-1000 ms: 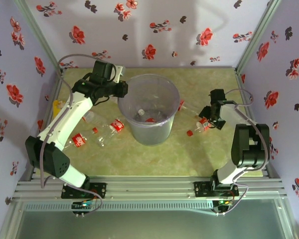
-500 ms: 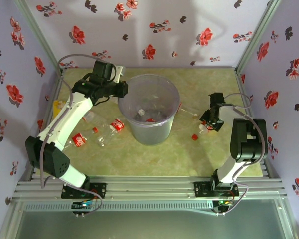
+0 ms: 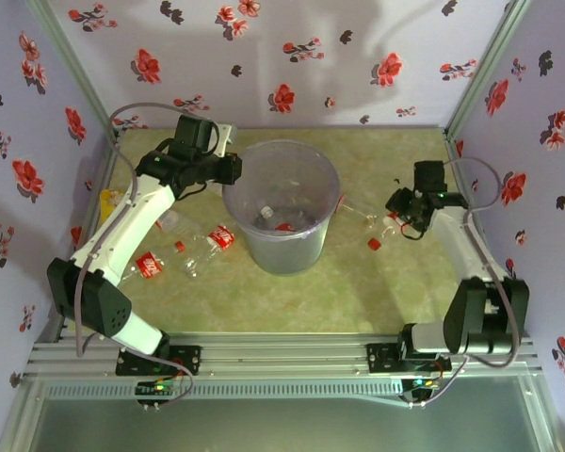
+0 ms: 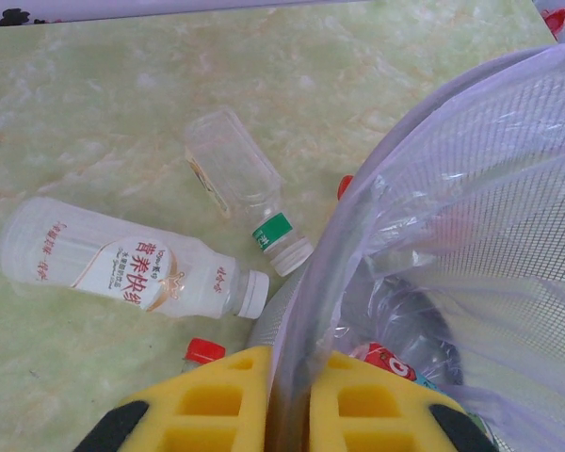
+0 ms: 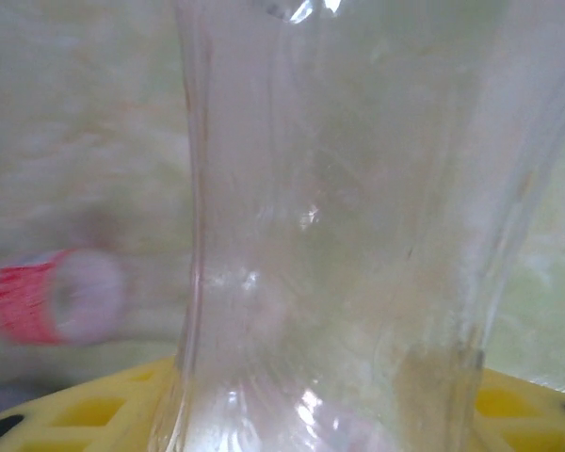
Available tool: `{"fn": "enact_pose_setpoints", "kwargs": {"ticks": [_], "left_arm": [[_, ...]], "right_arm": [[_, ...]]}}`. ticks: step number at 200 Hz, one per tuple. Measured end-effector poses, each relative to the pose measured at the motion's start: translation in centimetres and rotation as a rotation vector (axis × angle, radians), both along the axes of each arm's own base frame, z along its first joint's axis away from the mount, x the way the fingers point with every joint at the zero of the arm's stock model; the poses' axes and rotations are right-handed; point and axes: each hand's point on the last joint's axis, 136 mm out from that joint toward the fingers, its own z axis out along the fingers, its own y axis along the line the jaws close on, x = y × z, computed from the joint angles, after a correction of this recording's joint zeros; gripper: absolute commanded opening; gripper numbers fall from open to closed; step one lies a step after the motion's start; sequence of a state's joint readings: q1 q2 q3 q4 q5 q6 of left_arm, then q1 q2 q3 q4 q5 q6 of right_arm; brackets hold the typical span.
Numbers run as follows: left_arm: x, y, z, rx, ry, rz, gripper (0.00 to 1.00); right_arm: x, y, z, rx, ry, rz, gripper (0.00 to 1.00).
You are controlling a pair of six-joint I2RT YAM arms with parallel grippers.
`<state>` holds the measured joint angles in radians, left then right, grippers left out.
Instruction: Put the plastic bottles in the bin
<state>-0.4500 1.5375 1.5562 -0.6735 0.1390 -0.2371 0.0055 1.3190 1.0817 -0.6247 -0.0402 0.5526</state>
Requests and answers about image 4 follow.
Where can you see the crushed bottle red white label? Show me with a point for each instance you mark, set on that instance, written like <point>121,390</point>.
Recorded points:
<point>386,360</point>

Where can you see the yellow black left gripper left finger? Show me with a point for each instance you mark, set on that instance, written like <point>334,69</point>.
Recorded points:
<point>207,409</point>

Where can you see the clear plastic bin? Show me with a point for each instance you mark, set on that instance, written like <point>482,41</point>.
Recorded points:
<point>270,320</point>

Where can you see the clear cola bottle red cap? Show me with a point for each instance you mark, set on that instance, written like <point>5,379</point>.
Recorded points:
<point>205,350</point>

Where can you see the white milk drink bottle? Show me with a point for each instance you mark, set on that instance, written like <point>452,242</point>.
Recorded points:
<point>99,249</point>

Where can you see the red cap plastic bottle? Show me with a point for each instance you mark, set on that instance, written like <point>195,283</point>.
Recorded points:
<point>343,186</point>

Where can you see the clear bottle green neck label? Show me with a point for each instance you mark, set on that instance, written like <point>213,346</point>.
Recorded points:
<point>230,160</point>

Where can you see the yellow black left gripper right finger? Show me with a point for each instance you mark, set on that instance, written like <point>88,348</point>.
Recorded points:
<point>372,414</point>

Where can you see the translucent purple bin liner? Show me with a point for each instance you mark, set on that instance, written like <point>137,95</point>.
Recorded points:
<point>405,155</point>

